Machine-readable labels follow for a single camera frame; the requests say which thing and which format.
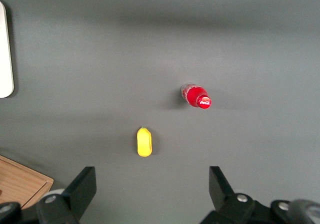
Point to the red cola bottle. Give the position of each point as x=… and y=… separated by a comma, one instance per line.
x=196, y=96

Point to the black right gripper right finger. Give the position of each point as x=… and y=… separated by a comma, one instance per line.
x=222, y=194

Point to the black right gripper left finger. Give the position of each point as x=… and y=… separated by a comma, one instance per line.
x=80, y=191

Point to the wooden two-drawer cabinet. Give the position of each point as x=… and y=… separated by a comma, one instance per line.
x=20, y=181

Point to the yellow lemon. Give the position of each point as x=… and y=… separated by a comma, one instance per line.
x=144, y=141

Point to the white rectangular plastic tray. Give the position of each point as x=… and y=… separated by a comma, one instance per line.
x=4, y=51

